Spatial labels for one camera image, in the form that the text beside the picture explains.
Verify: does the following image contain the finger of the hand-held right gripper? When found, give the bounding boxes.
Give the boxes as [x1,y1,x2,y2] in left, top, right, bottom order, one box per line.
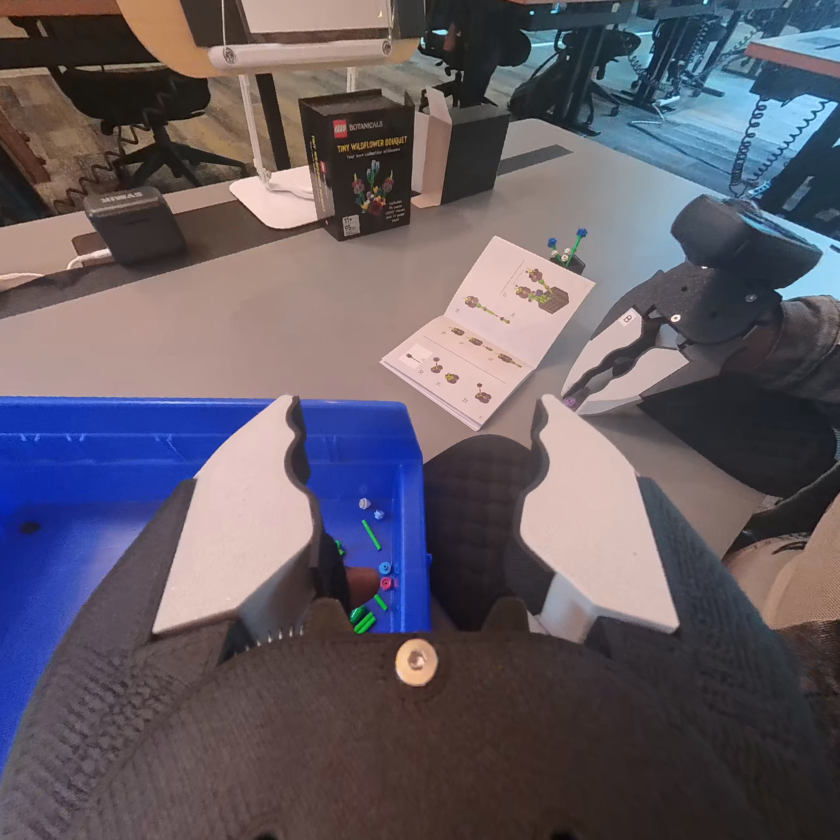
[574,341,691,416]
[562,305,657,401]

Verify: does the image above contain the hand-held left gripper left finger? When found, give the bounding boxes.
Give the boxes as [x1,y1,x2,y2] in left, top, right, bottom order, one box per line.
[152,394,324,644]

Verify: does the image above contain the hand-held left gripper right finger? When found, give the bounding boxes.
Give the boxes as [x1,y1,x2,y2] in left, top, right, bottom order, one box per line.
[518,394,681,643]

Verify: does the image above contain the small toy pieces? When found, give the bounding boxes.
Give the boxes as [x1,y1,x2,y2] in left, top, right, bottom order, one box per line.
[331,495,401,634]

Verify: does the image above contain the blue plastic bin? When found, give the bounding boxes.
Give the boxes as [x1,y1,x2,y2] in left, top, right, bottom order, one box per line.
[0,395,434,769]

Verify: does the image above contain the person's right forearm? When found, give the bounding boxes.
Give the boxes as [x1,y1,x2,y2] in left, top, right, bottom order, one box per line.
[722,295,840,411]

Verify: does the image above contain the grey desk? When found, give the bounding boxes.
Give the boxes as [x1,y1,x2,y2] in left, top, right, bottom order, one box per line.
[0,118,840,559]

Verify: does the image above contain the orange-edged desk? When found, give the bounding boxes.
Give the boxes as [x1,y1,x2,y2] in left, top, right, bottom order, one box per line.
[745,26,840,102]

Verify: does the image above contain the white desk lamp stand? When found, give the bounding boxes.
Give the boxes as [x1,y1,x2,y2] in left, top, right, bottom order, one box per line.
[209,0,411,231]

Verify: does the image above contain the small toy flower pot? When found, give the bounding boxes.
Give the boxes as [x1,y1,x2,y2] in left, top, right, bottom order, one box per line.
[548,227,589,277]

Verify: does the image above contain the black quilted cushion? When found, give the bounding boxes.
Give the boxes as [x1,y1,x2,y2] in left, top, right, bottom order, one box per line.
[423,434,546,634]

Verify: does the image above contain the white instruction booklet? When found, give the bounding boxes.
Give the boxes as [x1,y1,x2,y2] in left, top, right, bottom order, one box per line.
[381,236,597,432]

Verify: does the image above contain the person's beige trouser leg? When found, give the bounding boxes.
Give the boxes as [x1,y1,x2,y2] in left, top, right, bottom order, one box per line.
[722,486,840,634]

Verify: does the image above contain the black office chair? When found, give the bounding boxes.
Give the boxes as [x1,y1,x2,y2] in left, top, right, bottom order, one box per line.
[56,66,214,194]
[420,10,534,109]
[508,26,643,126]

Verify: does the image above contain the open black cardboard box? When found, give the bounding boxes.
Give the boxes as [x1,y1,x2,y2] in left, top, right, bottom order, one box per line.
[410,85,511,209]

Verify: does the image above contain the black toy set box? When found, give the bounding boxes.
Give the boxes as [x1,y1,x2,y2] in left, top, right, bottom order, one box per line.
[298,88,416,242]

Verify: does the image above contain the black charger case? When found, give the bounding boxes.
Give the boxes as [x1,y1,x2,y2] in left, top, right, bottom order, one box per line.
[83,185,188,266]

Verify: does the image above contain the light wooden panel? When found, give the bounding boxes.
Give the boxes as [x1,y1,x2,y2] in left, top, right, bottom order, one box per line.
[117,0,221,81]

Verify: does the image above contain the black coiled cable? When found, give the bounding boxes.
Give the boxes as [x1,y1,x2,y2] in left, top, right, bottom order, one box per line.
[730,97,772,198]

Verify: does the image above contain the white cable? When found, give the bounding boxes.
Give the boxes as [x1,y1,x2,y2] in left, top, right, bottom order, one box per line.
[0,249,112,293]

